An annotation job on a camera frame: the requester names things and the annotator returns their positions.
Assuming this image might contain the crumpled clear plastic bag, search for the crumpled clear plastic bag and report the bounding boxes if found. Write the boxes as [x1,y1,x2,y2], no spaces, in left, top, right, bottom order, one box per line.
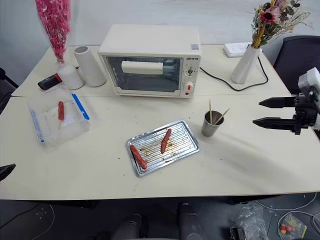
[234,202,270,240]

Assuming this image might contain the black office chair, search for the black office chair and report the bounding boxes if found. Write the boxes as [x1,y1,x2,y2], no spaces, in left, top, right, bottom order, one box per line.
[272,35,320,96]

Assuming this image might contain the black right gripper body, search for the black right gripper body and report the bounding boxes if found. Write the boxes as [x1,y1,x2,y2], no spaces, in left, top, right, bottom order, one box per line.
[289,92,317,136]

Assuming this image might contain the thin white floor cable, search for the thin white floor cable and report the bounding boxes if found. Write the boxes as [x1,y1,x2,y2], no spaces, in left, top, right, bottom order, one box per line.
[48,203,56,234]

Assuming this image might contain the stainless steel cup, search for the stainless steel cup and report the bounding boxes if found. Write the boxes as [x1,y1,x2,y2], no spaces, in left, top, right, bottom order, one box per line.
[201,110,225,138]

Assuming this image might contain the red sausage on stick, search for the red sausage on stick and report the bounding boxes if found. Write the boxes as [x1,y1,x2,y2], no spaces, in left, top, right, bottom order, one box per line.
[57,100,65,130]

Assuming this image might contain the short red sausage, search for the short red sausage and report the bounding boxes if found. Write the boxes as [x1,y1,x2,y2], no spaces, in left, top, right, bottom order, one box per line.
[160,128,173,153]

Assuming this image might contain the small black floor box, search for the small black floor box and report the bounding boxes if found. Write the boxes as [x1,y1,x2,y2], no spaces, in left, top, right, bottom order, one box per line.
[229,226,248,240]

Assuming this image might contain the white cylinder tube vase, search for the white cylinder tube vase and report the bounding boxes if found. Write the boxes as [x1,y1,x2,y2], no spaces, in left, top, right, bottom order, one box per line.
[74,45,107,88]

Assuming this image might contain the ribbed metal baking tray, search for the ribbed metal baking tray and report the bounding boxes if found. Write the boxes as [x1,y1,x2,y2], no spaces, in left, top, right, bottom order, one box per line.
[126,119,201,178]

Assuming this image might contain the short white round vase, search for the short white round vase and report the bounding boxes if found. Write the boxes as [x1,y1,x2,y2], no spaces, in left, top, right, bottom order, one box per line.
[56,62,85,90]

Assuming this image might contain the white power strip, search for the white power strip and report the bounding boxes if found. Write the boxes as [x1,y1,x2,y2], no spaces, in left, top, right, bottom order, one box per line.
[223,42,262,59]

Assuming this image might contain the long red sausage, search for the long red sausage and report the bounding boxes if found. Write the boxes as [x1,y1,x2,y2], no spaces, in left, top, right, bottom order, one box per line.
[129,144,149,173]

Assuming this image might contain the black power cable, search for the black power cable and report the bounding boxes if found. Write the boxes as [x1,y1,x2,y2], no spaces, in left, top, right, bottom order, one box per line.
[199,53,270,92]

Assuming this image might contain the mixed dried flower bouquet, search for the mixed dried flower bouquet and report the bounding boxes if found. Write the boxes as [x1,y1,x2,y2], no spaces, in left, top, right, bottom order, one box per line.
[246,0,315,49]

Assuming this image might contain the pink dried flower bouquet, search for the pink dried flower bouquet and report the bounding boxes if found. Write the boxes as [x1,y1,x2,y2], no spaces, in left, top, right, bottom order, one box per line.
[34,0,72,65]

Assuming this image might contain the plastic bag with colourful items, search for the plastic bag with colourful items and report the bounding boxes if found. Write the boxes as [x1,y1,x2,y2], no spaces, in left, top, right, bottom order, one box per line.
[278,213,308,236]

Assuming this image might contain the clear plastic container blue clips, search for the clear plastic container blue clips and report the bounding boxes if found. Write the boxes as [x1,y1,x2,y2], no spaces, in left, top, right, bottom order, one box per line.
[27,84,92,149]

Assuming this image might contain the pale wooden chopstick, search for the pale wooden chopstick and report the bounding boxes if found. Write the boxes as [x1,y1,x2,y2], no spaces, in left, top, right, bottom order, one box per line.
[214,107,231,125]
[208,99,214,125]

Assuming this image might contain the cream toaster oven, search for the cream toaster oven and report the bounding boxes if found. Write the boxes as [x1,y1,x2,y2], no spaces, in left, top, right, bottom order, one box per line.
[97,24,202,99]

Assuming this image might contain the black chair with frame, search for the black chair with frame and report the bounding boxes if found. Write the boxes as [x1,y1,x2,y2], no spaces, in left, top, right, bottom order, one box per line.
[0,66,20,115]

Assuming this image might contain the white conical vase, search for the white conical vase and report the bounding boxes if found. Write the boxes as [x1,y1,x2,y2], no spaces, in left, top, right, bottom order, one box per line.
[230,44,261,85]

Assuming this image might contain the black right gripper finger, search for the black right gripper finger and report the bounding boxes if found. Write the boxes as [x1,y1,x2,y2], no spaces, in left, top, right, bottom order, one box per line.
[258,96,297,110]
[252,116,294,131]

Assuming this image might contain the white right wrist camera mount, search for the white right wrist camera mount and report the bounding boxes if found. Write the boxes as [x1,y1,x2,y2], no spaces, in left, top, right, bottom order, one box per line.
[297,67,320,131]

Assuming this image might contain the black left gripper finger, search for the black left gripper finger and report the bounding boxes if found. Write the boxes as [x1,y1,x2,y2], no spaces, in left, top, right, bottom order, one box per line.
[0,163,17,182]

